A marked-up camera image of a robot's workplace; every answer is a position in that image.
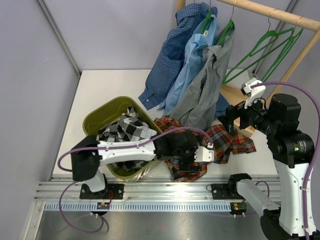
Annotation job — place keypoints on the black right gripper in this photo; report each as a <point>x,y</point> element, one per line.
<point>228,119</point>

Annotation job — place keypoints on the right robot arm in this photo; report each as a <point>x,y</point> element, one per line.
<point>292,152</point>

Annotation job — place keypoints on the grey shirt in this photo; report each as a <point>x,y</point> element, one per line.
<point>197,107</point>

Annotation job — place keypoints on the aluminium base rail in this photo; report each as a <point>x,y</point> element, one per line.
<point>148,189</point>

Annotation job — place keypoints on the green hanger of grey shirt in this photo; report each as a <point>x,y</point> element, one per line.
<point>227,30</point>

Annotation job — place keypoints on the dark blue checkered shirt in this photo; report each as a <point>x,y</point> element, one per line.
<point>171,57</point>

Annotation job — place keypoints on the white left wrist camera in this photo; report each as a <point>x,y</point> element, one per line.
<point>204,154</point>

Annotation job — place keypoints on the olive green plastic basket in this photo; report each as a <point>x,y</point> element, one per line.
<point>111,112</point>

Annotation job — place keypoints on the green hanger with metal hook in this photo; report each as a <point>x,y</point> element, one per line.
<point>289,43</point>

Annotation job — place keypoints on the black white checkered shirt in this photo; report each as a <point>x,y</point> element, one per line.
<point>128,128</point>

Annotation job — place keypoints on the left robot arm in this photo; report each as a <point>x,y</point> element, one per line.
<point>90,154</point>

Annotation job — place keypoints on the light blue shirt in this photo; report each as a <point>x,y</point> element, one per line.
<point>193,63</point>

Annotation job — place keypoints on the white slotted cable duct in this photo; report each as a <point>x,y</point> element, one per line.
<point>117,206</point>

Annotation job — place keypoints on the green hanger of blue shirt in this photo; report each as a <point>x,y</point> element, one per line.
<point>207,21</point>

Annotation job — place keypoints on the green hanger of plaid shirt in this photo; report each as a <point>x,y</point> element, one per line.
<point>266,40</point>

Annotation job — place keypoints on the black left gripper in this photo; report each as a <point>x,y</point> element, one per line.
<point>184,164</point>

